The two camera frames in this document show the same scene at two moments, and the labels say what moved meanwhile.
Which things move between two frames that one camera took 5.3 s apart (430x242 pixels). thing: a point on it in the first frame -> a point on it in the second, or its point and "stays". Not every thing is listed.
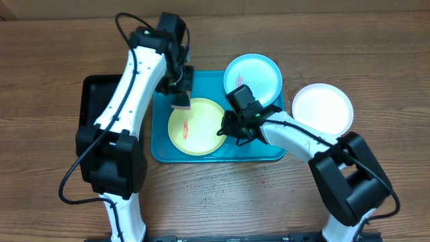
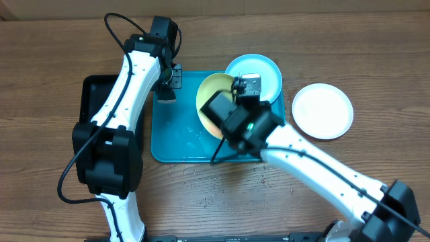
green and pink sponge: [181, 100] -> [166, 96]
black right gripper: [230, 130] -> [268, 105]
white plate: [324, 107] stays
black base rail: [365, 236] stays
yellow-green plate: [194, 131] -> [209, 86]
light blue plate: [261, 72] stays
